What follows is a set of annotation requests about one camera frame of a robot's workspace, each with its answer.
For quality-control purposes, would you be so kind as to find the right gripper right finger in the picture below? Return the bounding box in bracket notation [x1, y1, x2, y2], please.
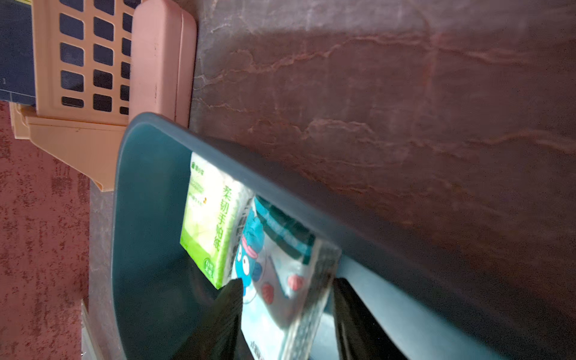
[332, 277, 407, 360]

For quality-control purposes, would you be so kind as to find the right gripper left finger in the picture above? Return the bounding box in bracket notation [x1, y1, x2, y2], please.
[172, 279, 243, 359]

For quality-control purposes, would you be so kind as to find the teal plastic storage box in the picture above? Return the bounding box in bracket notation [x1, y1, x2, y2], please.
[111, 113, 575, 359]

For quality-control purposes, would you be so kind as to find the blue tissue pack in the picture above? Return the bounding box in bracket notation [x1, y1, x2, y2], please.
[232, 196, 341, 359]

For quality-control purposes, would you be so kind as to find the green tissue pack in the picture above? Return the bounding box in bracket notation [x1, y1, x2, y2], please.
[180, 152, 254, 289]

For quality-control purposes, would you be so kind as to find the dark blue booklet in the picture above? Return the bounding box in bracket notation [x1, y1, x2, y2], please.
[1, 1, 36, 106]

